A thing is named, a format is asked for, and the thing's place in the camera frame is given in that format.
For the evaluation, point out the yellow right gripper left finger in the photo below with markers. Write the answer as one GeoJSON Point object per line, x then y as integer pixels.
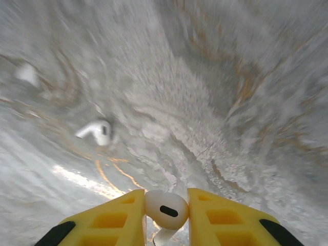
{"type": "Point", "coordinates": [110, 223]}

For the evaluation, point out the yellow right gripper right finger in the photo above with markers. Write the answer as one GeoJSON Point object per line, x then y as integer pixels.
{"type": "Point", "coordinates": [225, 223]}

